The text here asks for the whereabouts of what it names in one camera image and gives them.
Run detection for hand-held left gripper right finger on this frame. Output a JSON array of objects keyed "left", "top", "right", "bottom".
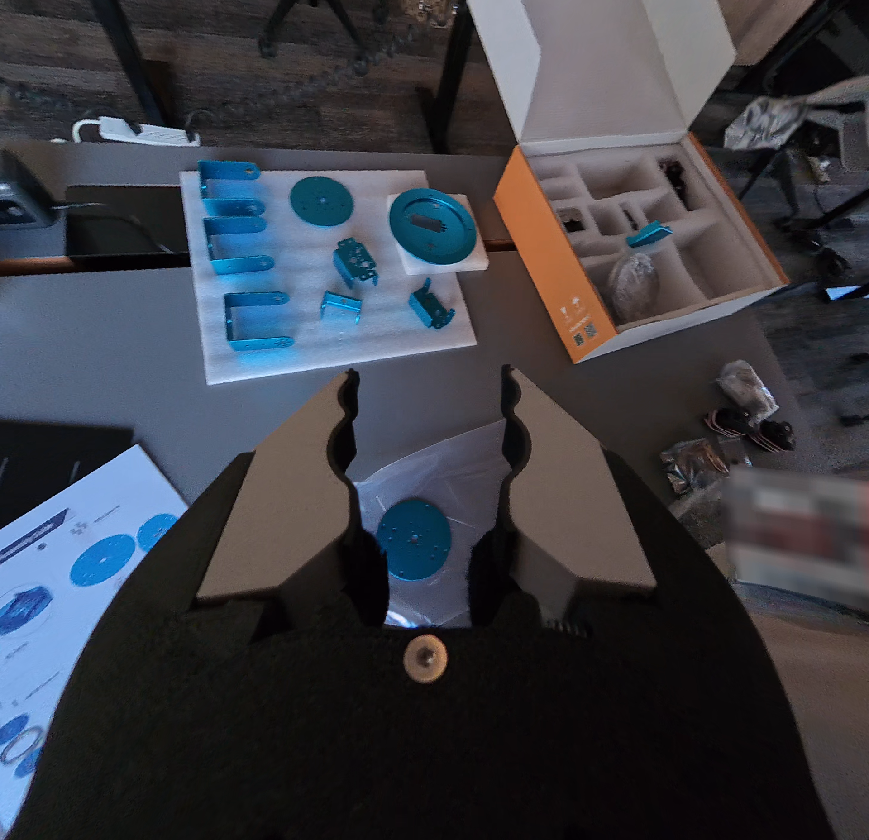
[{"left": 467, "top": 363, "right": 659, "bottom": 629}]

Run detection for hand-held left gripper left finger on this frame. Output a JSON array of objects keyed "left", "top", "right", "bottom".
[{"left": 196, "top": 369, "right": 391, "bottom": 629}]

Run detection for blue perforated round metal plate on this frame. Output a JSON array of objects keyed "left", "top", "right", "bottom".
[{"left": 375, "top": 497, "right": 452, "bottom": 579}]

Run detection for clear plastic bag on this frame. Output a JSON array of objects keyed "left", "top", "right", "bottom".
[{"left": 353, "top": 419, "right": 517, "bottom": 629}]

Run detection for black servo with striped cable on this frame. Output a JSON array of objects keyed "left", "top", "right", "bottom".
[
  {"left": 705, "top": 406, "right": 756, "bottom": 442},
  {"left": 750, "top": 419, "right": 797, "bottom": 454}
]

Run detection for orange and white box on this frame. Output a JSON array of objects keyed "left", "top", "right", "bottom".
[{"left": 456, "top": 0, "right": 790, "bottom": 364}]

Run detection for silver foil bag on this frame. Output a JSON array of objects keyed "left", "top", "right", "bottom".
[{"left": 660, "top": 438, "right": 733, "bottom": 495}]

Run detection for white foam sheet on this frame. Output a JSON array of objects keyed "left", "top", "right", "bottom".
[{"left": 178, "top": 168, "right": 479, "bottom": 387}]

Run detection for bagged servos and parts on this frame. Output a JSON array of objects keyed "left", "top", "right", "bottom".
[{"left": 716, "top": 359, "right": 779, "bottom": 416}]

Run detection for clear bagged part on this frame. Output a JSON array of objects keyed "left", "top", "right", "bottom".
[{"left": 606, "top": 253, "right": 665, "bottom": 324}]

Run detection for small white foam pad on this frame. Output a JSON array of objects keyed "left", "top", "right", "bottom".
[{"left": 387, "top": 191, "right": 491, "bottom": 276}]

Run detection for assembly guide booklet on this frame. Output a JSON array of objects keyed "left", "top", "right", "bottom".
[{"left": 0, "top": 444, "right": 190, "bottom": 814}]

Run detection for plain blue round plate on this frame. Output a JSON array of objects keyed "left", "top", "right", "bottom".
[{"left": 290, "top": 175, "right": 356, "bottom": 229}]

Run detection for white power strip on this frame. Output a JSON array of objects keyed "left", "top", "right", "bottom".
[{"left": 71, "top": 115, "right": 202, "bottom": 148}]

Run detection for grey label printer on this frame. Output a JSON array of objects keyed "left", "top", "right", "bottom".
[{"left": 0, "top": 149, "right": 58, "bottom": 230}]

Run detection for crumpled silver foil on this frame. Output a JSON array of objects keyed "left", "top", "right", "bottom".
[{"left": 723, "top": 95, "right": 816, "bottom": 150}]

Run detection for long blue U bracket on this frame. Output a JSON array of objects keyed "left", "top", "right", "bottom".
[
  {"left": 223, "top": 290, "right": 296, "bottom": 353},
  {"left": 197, "top": 160, "right": 267, "bottom": 218},
  {"left": 202, "top": 215, "right": 277, "bottom": 276}
]

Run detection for small light blue bracket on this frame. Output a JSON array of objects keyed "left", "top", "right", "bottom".
[{"left": 320, "top": 290, "right": 363, "bottom": 325}]

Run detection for black flat base plate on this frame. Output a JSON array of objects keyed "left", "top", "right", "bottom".
[{"left": 0, "top": 419, "right": 134, "bottom": 525}]

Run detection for small dark blue bracket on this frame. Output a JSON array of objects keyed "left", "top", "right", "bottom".
[
  {"left": 407, "top": 278, "right": 456, "bottom": 330},
  {"left": 333, "top": 237, "right": 380, "bottom": 289}
]

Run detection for blue ring-shaped plate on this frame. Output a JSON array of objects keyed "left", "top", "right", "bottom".
[{"left": 389, "top": 187, "right": 477, "bottom": 266}]

